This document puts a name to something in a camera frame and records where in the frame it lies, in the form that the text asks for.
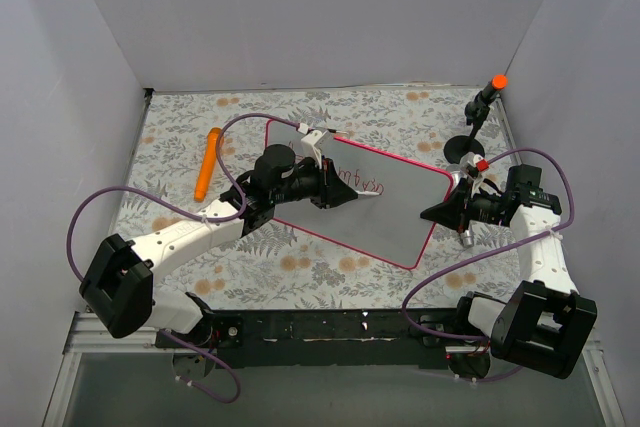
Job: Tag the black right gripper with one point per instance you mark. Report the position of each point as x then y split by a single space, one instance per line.
464 208

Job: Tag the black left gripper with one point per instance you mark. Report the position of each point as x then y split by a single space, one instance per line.
325 183

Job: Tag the red whiteboard marker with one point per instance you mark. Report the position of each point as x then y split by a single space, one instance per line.
368 193

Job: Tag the pink framed whiteboard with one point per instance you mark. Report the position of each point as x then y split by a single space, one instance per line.
387 227

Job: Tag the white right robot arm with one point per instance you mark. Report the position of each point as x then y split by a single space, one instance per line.
546 322

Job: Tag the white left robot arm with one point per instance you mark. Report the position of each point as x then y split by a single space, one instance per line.
119 285

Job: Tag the silver microphone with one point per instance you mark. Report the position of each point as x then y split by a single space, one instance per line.
467 236

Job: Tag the black microphone stand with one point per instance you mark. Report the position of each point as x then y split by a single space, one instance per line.
456 147

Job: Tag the floral patterned mat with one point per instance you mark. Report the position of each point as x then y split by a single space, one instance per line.
279 267

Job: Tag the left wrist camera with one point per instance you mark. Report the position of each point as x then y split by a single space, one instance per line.
312 141

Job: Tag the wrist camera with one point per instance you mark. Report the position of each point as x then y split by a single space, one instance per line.
474 165
312 141

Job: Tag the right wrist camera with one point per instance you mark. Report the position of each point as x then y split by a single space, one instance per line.
474 165

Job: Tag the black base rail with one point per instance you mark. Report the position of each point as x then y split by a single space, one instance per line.
278 338

